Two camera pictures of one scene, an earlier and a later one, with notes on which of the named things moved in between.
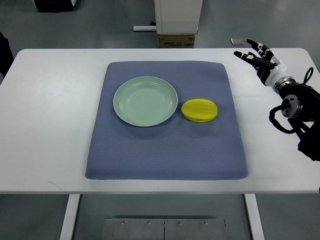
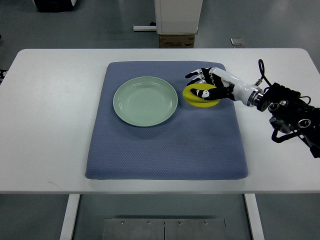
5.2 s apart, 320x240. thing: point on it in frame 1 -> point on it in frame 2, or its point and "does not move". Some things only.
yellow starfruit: x=199 y=110 -> x=192 y=99
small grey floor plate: x=237 y=41 does not move
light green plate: x=145 y=101 does not move
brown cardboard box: x=177 y=41 does not move
